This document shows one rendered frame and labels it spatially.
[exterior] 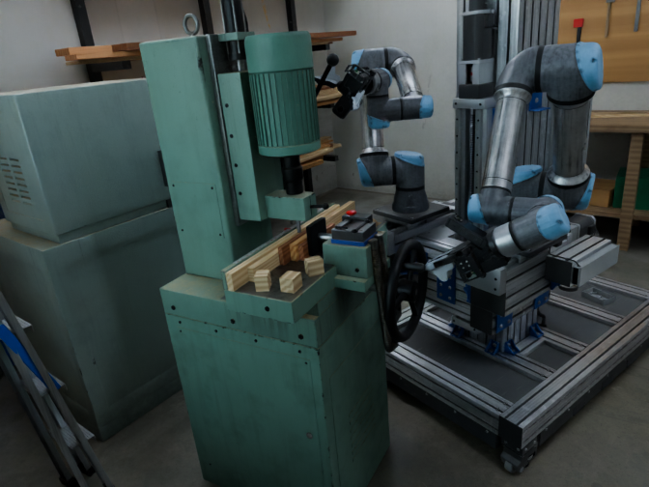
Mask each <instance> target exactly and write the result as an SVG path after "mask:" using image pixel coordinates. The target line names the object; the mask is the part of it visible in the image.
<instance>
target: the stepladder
mask: <svg viewBox="0 0 649 487"><path fill-rule="evenodd" d="M1 312H2V313H1ZM26 328H27V329H30V330H32V331H34V329H33V326H32V325H31V324H29V323H28V322H26V321H24V320H22V319H20V318H19V317H17V316H15V315H14V313H13V311H12V310H11V308H10V306H9V305H8V303H7V301H6V299H5V298H4V296H3V294H2V292H1V291H0V366H1V368H2V369H3V371H4V373H5V375H6V377H7V379H8V380H9V382H10V384H11V386H12V388H13V390H14V392H15V394H16V396H17V398H18V400H19V402H20V403H21V405H22V407H23V409H24V411H25V413H26V414H27V415H28V417H29V419H30V421H31V423H32V425H33V426H34V428H35V430H36V432H37V434H38V436H39V437H40V439H41V441H42V444H43V446H44V447H45V449H46V451H47V453H48V455H49V457H50V459H51V460H52V462H53V464H54V466H55V468H56V470H57V471H58V473H59V475H60V477H59V480H60V481H61V483H62V484H64V485H65V486H67V487H76V486H77V485H78V483H79V485H80V487H89V486H88V484H87V482H86V481H85V479H84V477H83V475H82V473H84V474H86V475H88V476H92V475H93V474H94V473H97V475H98V476H99V479H100V480H101V482H102V486H103V487H115V485H114V484H113V483H112V482H111V481H110V479H109V477H108V475H107V474H106V472H105V470H104V468H103V467H102V465H101V463H100V462H99V459H98V457H97V456H96V454H95V452H94V451H93V450H92V448H91V446H90V445H89V443H88V440H89V439H91V438H92V439H94V440H95V441H96V437H95V435H94V434H92V433H91V432H90V431H88V430H87V429H85V428H84V427H83V426H81V425H80V424H79V423H77V422H76V420H75V419H74V417H73V415H72V413H71V411H70V409H69V408H68V406H67V404H66V402H65V401H64V399H63V397H62V395H61V394H60V392H59V390H58V389H59V388H60V387H63V388H65V389H67V386H66V384H65V383H63V382H62V381H60V380H59V379H57V378H56V377H54V376H53V375H51V374H50V373H48V372H47V371H46V369H45V367H44V365H43V364H42V361H41V360H40V358H39V356H38V354H37V353H36V351H35V349H34V347H33V346H32V344H31V342H30V341H29V339H28V337H27V335H26V334H25V332H24V329H26ZM8 356H9V357H10V358H11V359H12V360H13V361H14V364H15V366H16V368H17V370H18V372H19V374H20V375H21V377H22V380H20V379H19V377H18V375H17V373H16V371H15V369H14V367H13V365H12V363H11V361H10V359H9V357H8ZM27 391H28V392H29V393H30V394H31V395H32V397H33V399H34V401H35V402H36V404H37V406H38V408H39V410H40V412H41V414H42V416H43V418H44V420H45V422H46V424H47V426H48V428H49V429H50V430H49V433H50V435H51V437H52V438H54V439H55V441H56V442H57V444H58V445H59V447H60V449H61V451H62V453H63V454H64V456H65V458H66V460H67V462H68V464H69V466H70V468H71V470H72V472H73V474H74V476H75V477H73V476H71V474H70V472H69V471H68V469H67V467H66V465H65V463H64V461H63V459H62V457H61V455H60V454H59V452H58V450H57V448H56V446H55V444H54V442H53V441H52V439H51V438H50V436H49V434H48V432H47V430H46V428H45V426H44V424H43V422H42V420H41V418H40V416H39V414H38V412H37V410H36V408H35V406H34V404H33V403H32V401H31V399H30V397H29V395H28V393H27ZM48 393H49V394H50V395H49V394H48ZM50 396H51V397H52V399H53V401H54V402H55V404H56V406H57V407H58V409H59V411H60V412H61V414H62V415H61V414H60V413H59V411H58V409H57V408H56V406H55V404H54V402H53V401H52V399H51V397H50ZM62 416H63V417H62ZM63 418H64V419H65V420H63ZM79 446H81V448H82V449H83V451H84V453H85V454H86V456H87V458H88V459H89V461H90V463H91V464H92V466H91V465H90V464H89V462H88V461H87V459H86V457H85V455H84V454H83V452H82V450H81V449H80V447H79ZM77 481H78V482H77Z"/></svg>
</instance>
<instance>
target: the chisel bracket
mask: <svg viewBox="0 0 649 487"><path fill-rule="evenodd" d="M265 199H266V207H267V214H268V217H269V218H280V219H289V220H294V221H295V222H301V221H307V220H308V219H310V218H311V217H313V216H315V215H316V214H317V208H315V209H310V205H317V203H316V193H315V192H310V191H303V192H302V193H301V194H296V195H289V194H287V193H286V190H279V189H277V190H276V191H273V192H271V193H269V194H267V195H266V196H265Z"/></svg>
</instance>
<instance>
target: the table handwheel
mask: <svg viewBox="0 0 649 487"><path fill-rule="evenodd" d="M410 251H411V254H410V260H409V261H410V262H413V263H415V260H416V258H417V263H423V264H424V265H426V264H427V257H426V253H425V250H424V247H423V245H422V244H421V243H420V242H419V241H418V240H415V239H410V240H407V241H405V242H404V243H403V244H402V245H401V246H400V247H399V249H398V251H397V252H396V254H395V256H394V259H393V261H392V264H391V267H390V271H389V275H388V278H387V282H384V283H383V286H384V287H383V288H384V293H385V300H384V315H385V322H386V327H387V330H388V332H389V335H390V336H391V338H392V339H393V340H395V341H396V342H400V343H401V342H405V341H407V340H409V339H410V338H411V336H412V335H413V333H414V332H415V330H416V328H417V326H418V323H419V321H420V318H421V315H422V311H423V308H424V303H425V299H426V292H427V283H428V271H424V272H419V273H418V283H417V281H414V280H413V273H414V272H413V271H408V275H407V279H401V280H400V281H399V276H400V272H401V269H402V267H403V264H404V261H405V259H406V257H407V255H408V254H409V252H410ZM398 281H399V283H398ZM375 285H376V284H375V283H374V284H373V285H372V286H371V287H370V288H369V289H368V290H367V291H372V292H376V286H375ZM396 296H397V300H396ZM402 301H408V302H409V306H410V309H411V313H412V314H411V316H410V319H409V322H408V324H407V326H406V327H405V329H404V330H403V331H402V332H400V331H399V329H398V326H397V321H396V308H397V307H398V306H399V304H400V303H401V302H402ZM414 302H415V303H414Z"/></svg>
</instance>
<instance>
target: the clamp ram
mask: <svg viewBox="0 0 649 487"><path fill-rule="evenodd" d="M306 233H307V242H308V251H309V256H314V255H315V254H317V253H318V252H319V251H321V250H322V249H323V243H324V242H325V241H327V240H328V239H329V238H331V237H332V235H331V234H330V233H327V232H326V225H325V217H320V218H319V219H317V220H315V221H314V222H312V223H311V224H309V225H308V226H306Z"/></svg>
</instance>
